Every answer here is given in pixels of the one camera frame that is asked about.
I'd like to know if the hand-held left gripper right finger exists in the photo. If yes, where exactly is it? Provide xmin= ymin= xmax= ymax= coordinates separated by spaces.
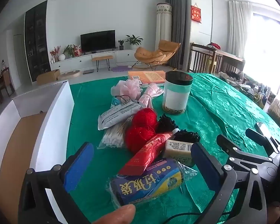
xmin=191 ymin=142 xmax=267 ymax=224

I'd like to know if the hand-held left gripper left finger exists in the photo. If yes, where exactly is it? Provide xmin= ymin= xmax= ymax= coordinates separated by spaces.
xmin=18 ymin=142 xmax=94 ymax=224

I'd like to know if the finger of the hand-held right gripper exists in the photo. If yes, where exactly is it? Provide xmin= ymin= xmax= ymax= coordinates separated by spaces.
xmin=245 ymin=122 xmax=280 ymax=155
xmin=217 ymin=134 xmax=274 ymax=168

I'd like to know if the white storage box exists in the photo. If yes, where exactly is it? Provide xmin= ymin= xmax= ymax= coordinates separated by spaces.
xmin=0 ymin=80 xmax=75 ymax=224

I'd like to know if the blue trash bag roll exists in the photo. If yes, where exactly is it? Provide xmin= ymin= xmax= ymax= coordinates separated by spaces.
xmin=105 ymin=157 xmax=199 ymax=211

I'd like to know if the red yarn balls bundle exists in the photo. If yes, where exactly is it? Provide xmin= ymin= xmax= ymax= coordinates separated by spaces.
xmin=125 ymin=108 xmax=158 ymax=154

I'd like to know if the blue sachet with cord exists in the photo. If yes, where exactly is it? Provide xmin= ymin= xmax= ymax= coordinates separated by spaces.
xmin=111 ymin=95 xmax=131 ymax=108

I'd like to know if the pink cloth roll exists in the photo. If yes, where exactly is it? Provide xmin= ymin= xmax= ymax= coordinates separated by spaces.
xmin=139 ymin=83 xmax=164 ymax=109

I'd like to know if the person's left hand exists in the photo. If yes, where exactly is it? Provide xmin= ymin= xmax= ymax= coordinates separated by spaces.
xmin=93 ymin=204 xmax=136 ymax=224

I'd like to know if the beige soap box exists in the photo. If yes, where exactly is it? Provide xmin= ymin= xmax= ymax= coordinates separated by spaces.
xmin=162 ymin=139 xmax=196 ymax=167

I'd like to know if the cotton swabs bag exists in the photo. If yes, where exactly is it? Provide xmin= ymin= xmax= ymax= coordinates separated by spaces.
xmin=97 ymin=115 xmax=133 ymax=150

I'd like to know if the green tablecloth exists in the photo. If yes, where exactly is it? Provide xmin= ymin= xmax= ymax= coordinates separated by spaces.
xmin=66 ymin=72 xmax=280 ymax=224

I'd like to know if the red tube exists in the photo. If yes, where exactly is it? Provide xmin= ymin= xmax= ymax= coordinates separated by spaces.
xmin=119 ymin=128 xmax=180 ymax=175

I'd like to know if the gray packet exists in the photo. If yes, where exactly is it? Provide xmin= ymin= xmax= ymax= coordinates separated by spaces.
xmin=98 ymin=101 xmax=143 ymax=130

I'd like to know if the jar with black lid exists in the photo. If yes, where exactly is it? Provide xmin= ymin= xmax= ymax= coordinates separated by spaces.
xmin=162 ymin=71 xmax=193 ymax=116

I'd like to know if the pink bath loofah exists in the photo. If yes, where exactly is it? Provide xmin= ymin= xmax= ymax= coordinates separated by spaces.
xmin=111 ymin=79 xmax=143 ymax=99

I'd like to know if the round beige floor pad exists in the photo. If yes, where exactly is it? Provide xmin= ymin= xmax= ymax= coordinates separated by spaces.
xmin=58 ymin=71 xmax=81 ymax=81

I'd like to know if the cardboard box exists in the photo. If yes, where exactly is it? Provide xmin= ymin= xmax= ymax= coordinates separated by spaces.
xmin=36 ymin=69 xmax=61 ymax=85

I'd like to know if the dark wooden chair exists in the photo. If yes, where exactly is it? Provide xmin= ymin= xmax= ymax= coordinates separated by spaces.
xmin=189 ymin=42 xmax=245 ymax=75

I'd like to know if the white TV cabinet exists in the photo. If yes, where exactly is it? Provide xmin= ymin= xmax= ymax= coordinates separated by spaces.
xmin=50 ymin=49 xmax=140 ymax=74

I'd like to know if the orange book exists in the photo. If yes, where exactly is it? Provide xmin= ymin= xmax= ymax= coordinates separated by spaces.
xmin=127 ymin=71 xmax=167 ymax=85

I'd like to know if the purple round rug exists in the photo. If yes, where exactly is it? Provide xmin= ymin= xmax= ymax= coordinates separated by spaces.
xmin=111 ymin=66 xmax=131 ymax=73

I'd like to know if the white sheer curtain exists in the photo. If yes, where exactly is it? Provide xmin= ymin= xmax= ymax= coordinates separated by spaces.
xmin=227 ymin=0 xmax=253 ymax=59

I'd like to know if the wooden bench with metal legs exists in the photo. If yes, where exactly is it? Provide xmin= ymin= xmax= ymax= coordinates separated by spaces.
xmin=92 ymin=55 xmax=114 ymax=72

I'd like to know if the red flower bouquet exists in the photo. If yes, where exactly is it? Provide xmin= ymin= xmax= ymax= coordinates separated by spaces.
xmin=50 ymin=46 xmax=61 ymax=62

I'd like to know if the bushy green potted plant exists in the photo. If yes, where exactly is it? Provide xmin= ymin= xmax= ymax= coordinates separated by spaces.
xmin=63 ymin=44 xmax=77 ymax=57

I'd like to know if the white door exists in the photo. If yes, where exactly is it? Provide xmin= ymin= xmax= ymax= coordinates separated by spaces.
xmin=13 ymin=34 xmax=22 ymax=89

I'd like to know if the orange lounge chair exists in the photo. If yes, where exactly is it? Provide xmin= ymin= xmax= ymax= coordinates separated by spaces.
xmin=134 ymin=40 xmax=181 ymax=71

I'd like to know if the black television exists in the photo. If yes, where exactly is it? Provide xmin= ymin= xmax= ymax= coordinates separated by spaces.
xmin=80 ymin=30 xmax=116 ymax=53

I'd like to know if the black display cabinet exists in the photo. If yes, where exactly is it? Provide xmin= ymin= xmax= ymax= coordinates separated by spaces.
xmin=24 ymin=0 xmax=52 ymax=83

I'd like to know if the large green potted plant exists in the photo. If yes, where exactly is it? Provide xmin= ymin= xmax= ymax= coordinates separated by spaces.
xmin=125 ymin=35 xmax=143 ymax=50

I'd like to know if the gray curtain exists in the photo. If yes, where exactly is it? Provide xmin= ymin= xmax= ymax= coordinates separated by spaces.
xmin=165 ymin=0 xmax=192 ymax=69

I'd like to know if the covered tower air conditioner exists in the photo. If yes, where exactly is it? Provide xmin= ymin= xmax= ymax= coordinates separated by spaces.
xmin=155 ymin=3 xmax=172 ymax=49

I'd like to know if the black hair tie bundle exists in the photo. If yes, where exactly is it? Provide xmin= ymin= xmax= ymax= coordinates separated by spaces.
xmin=155 ymin=113 xmax=178 ymax=133
xmin=173 ymin=129 xmax=201 ymax=144

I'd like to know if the red wall hanging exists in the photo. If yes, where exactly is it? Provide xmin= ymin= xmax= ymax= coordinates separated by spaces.
xmin=191 ymin=5 xmax=202 ymax=24

